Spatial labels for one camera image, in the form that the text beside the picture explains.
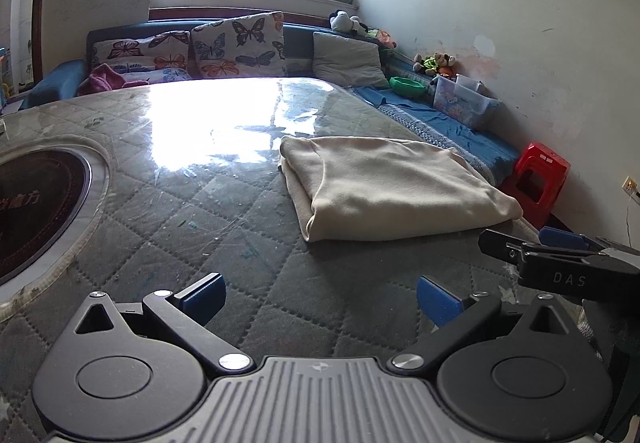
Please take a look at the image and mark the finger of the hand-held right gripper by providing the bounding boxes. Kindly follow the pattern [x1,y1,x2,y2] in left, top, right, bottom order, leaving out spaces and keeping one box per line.
[478,229,601,269]
[539,226,621,251]

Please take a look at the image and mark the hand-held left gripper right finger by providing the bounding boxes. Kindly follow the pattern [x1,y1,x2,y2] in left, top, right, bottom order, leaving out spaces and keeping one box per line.
[387,275,576,371]

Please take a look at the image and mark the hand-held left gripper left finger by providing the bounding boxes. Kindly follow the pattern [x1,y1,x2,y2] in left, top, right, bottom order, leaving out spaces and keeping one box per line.
[75,273,255,371]

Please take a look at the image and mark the cream fleece garment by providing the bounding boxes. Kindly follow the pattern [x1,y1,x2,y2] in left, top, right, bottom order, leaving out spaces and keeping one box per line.
[278,136,524,243]

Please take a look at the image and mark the red plastic stool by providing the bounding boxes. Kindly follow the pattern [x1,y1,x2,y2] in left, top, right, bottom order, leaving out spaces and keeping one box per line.
[500,142,572,230]

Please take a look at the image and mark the grey quilted table cover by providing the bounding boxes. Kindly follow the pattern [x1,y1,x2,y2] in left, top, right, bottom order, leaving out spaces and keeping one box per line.
[0,76,601,443]

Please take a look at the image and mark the blue patterned sofa cover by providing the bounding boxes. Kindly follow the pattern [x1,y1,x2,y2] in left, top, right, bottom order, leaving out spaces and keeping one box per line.
[350,83,521,184]

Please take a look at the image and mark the clear plastic storage box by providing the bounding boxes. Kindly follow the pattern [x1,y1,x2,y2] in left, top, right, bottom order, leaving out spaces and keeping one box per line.
[432,76,501,130]

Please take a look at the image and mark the small white plastic box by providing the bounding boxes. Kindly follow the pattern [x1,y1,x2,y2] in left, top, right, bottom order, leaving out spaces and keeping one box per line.
[456,73,485,94]

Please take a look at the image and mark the green plastic bowl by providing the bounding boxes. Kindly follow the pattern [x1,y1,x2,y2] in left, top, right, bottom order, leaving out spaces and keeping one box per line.
[389,76,426,98]

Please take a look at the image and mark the brown plush monkey toys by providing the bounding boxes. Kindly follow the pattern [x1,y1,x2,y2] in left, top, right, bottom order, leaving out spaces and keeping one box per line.
[412,52,457,80]

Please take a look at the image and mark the round black induction cooker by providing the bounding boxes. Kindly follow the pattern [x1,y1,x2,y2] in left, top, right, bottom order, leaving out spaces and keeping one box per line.
[0,137,112,321]

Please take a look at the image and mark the orange green plush toy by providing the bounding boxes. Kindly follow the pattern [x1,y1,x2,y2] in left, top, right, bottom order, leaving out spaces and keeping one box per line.
[367,28,398,49]

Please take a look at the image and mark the grey pillow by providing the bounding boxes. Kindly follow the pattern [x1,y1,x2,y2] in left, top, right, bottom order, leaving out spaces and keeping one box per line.
[312,32,391,89]

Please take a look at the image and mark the pink cloth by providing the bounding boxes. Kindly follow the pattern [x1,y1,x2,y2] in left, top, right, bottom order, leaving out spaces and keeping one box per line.
[77,63,128,96]

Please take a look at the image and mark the butterfly print pillow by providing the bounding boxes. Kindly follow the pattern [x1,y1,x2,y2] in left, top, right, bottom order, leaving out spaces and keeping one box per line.
[190,12,287,80]
[90,30,193,84]

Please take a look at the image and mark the black white plush toy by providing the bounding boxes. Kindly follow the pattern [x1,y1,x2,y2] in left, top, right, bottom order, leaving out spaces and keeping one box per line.
[328,10,368,36]

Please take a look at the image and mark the blue corner sofa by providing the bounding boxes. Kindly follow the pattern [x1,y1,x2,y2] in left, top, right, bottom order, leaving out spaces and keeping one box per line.
[20,16,523,186]

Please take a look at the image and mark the thin power cable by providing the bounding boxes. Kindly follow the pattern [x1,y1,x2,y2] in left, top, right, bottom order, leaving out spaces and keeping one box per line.
[624,193,640,244]

